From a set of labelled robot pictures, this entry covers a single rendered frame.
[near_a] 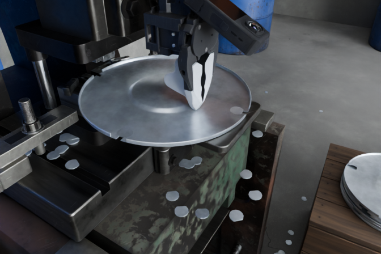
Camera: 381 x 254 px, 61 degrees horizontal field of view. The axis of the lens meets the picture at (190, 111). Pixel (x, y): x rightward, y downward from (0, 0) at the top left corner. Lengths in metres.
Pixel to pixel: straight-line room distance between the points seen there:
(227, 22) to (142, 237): 0.33
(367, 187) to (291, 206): 0.49
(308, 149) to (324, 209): 0.80
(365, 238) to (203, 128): 0.62
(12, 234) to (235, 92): 0.43
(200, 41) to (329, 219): 0.68
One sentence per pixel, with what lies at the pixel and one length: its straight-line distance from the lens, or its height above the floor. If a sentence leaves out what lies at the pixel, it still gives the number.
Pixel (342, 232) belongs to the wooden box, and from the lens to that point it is 0.97.
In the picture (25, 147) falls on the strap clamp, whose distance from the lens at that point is 0.56.
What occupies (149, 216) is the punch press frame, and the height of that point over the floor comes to 0.65.
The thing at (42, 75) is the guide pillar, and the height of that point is 0.81.
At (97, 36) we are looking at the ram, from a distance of 0.50.
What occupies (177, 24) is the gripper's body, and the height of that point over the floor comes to 0.93.
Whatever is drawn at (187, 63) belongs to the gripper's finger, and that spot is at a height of 0.88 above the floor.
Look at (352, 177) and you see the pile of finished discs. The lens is 1.06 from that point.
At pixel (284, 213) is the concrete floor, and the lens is 1.43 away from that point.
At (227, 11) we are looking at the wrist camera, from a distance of 0.42.
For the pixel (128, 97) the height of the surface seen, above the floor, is 0.79.
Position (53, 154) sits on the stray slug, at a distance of 0.59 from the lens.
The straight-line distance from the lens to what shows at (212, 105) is 0.53.
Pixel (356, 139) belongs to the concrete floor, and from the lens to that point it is 1.94.
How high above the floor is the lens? 1.06
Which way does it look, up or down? 33 degrees down
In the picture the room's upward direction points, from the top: straight up
